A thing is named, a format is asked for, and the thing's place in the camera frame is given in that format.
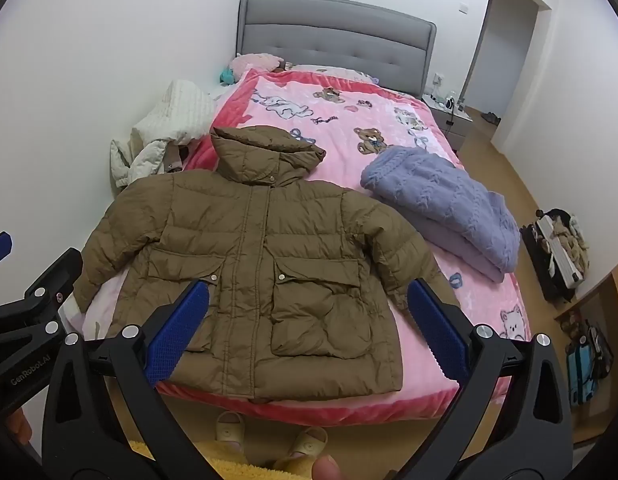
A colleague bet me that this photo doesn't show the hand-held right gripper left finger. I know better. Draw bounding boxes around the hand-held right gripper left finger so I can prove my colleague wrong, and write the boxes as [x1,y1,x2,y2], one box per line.
[42,280,211,480]

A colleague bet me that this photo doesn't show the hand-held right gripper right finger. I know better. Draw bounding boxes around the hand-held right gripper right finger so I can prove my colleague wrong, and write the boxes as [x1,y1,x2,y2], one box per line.
[408,277,574,480]

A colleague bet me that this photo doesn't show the brown puffer jacket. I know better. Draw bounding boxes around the brown puffer jacket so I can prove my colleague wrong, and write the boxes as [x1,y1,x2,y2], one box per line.
[72,125,462,403]

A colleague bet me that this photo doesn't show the pile of beige clothes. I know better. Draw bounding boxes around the pile of beige clothes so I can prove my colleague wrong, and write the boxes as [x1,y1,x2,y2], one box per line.
[549,210,590,271]

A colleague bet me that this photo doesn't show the person's left hand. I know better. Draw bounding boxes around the person's left hand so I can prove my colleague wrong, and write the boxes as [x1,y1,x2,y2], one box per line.
[9,406,33,449]

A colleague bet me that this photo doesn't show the person's right hand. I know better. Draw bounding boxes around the person's right hand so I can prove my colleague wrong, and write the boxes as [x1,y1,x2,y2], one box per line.
[311,454,343,480]

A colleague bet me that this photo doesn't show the beige slipper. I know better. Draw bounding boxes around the beige slipper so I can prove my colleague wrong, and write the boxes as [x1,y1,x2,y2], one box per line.
[214,410,247,448]
[274,427,330,472]

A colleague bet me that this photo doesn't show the open black silver suitcase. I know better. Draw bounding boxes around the open black silver suitcase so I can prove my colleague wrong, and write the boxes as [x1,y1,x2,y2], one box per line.
[520,208,590,303]

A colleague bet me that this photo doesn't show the purple knitted sweater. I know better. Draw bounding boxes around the purple knitted sweater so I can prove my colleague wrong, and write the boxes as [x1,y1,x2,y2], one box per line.
[360,145,520,283]

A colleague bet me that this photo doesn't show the brown jars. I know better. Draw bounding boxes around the brown jars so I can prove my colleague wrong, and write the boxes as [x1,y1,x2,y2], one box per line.
[561,310,587,341]

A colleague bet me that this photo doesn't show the yellow fuzzy sweater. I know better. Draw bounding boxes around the yellow fuzzy sweater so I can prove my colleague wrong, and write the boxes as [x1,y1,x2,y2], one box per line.
[126,437,315,480]

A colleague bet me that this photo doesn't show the blue bag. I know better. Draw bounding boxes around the blue bag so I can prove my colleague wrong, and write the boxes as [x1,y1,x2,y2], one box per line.
[566,320,614,406]

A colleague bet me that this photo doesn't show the wooden desk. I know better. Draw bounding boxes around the wooden desk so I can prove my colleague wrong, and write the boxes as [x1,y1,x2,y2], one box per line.
[554,255,618,448]

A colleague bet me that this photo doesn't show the grey nightstand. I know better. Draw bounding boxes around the grey nightstand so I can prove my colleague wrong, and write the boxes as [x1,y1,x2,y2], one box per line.
[421,92,474,153]

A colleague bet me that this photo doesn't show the white puffer jacket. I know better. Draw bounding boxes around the white puffer jacket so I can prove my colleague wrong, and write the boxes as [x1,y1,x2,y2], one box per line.
[109,79,217,191]

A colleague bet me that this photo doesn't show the pink printed blanket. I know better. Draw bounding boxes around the pink printed blanket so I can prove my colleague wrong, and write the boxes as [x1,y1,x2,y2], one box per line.
[82,67,532,426]

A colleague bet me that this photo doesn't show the pink plush pillow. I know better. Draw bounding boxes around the pink plush pillow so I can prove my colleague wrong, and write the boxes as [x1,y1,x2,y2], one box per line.
[229,52,285,78]

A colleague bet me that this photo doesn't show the floral pillow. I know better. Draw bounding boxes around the floral pillow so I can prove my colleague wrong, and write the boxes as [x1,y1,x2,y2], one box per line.
[288,63,380,84]

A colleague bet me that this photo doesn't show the grey padded bed headboard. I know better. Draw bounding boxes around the grey padded bed headboard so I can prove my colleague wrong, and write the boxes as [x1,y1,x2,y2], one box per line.
[235,0,437,101]

